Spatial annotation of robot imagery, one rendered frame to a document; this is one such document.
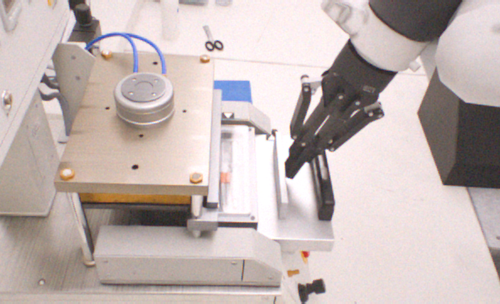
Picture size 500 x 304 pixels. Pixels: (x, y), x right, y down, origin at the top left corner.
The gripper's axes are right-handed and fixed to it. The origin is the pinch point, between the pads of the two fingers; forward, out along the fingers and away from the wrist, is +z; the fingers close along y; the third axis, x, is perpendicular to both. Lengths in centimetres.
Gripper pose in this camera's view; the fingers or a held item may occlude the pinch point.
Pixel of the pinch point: (297, 157)
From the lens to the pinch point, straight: 75.3
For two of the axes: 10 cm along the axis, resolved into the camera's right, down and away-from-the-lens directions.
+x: 0.0, -7.1, 7.1
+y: 9.2, 2.8, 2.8
